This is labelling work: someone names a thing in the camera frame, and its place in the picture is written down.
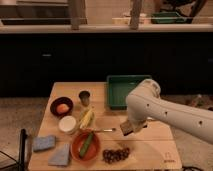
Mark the grey blue cloth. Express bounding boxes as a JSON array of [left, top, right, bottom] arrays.
[[48, 144, 70, 166]]

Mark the green cucumber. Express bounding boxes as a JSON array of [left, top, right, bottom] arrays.
[[79, 132, 94, 158]]

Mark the blue sponge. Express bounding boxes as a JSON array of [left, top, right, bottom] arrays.
[[33, 135, 56, 152]]

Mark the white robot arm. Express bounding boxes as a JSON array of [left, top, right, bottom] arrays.
[[126, 79, 213, 144]]

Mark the black stand pole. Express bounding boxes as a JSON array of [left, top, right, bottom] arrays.
[[18, 129, 27, 171]]

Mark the green background bin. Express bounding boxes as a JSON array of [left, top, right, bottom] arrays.
[[151, 12, 185, 24]]

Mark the orange fruit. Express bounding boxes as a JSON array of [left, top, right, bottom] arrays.
[[56, 104, 69, 114]]

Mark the bunch of dark grapes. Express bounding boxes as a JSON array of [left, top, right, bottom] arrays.
[[102, 147, 130, 164]]

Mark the white paper cup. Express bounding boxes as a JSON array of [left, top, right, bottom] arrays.
[[59, 116, 77, 134]]

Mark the green plastic tray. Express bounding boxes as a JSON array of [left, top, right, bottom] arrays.
[[106, 75, 151, 110]]

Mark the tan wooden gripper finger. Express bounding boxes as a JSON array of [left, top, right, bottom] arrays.
[[132, 122, 144, 133]]

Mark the dark brown bowl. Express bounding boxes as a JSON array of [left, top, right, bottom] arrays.
[[50, 97, 73, 118]]

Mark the orange plate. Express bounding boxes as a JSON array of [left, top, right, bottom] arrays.
[[70, 130, 100, 163]]

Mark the metal spoon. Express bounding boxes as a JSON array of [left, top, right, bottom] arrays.
[[93, 128, 116, 133]]

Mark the small metal cup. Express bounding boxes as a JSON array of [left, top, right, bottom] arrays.
[[79, 90, 90, 107]]

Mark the brown whiteboard eraser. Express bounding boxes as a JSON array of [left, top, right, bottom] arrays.
[[120, 120, 147, 136]]

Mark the yellow corn cob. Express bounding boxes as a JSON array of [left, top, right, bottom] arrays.
[[79, 109, 94, 129]]

